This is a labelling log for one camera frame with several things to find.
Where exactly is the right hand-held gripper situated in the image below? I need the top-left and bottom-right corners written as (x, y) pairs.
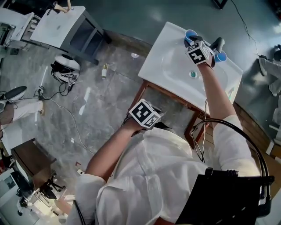
top-left (184, 36), bottom-right (217, 68)

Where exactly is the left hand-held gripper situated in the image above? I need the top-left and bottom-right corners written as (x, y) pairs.
top-left (128, 98), bottom-right (165, 131)

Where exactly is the blue plastic cup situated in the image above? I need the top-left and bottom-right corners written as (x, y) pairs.
top-left (184, 29), bottom-right (198, 44)
top-left (214, 51), bottom-right (227, 64)

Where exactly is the person's right forearm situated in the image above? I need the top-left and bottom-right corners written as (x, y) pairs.
top-left (197, 63), bottom-right (238, 130)

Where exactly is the person's left forearm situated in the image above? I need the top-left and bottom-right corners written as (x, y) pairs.
top-left (84, 117), bottom-right (144, 183)

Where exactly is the wooden vanity cabinet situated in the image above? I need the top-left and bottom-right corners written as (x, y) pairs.
top-left (128, 79), bottom-right (215, 150)

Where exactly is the black faucet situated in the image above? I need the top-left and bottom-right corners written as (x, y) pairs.
top-left (208, 37), bottom-right (226, 53)

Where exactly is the white ceramic washbasin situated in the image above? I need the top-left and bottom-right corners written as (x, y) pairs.
top-left (137, 21), bottom-right (244, 113)

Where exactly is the person's white shirt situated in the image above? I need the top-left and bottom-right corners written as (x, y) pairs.
top-left (67, 114), bottom-right (262, 225)

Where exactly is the white round device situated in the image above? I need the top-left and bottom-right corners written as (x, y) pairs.
top-left (54, 54), bottom-right (81, 71)

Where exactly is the black equipment box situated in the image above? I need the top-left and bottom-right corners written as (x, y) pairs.
top-left (175, 167), bottom-right (275, 225)

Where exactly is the black tripod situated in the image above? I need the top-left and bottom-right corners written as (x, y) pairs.
top-left (38, 172), bottom-right (66, 200)

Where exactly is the dark wooden cabinet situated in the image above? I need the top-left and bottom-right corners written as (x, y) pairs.
top-left (10, 138), bottom-right (58, 191)

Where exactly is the white grey side table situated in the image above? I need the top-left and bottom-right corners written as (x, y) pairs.
top-left (29, 5), bottom-right (112, 66)

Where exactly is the wooden forked stand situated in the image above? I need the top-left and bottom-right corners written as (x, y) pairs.
top-left (53, 0), bottom-right (72, 14)

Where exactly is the white metal-framed washbasin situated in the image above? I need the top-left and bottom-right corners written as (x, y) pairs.
top-left (0, 7), bottom-right (41, 49)

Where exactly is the white floor cable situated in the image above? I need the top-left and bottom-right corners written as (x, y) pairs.
top-left (43, 94), bottom-right (95, 154)

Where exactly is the thin black floor cable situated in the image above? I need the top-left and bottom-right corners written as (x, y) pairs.
top-left (230, 0), bottom-right (268, 59)

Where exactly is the thick black cable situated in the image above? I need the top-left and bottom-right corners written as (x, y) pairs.
top-left (190, 118), bottom-right (272, 178)

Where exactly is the tangled cable bundle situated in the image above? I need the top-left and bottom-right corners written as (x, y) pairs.
top-left (50, 63), bottom-right (79, 85)

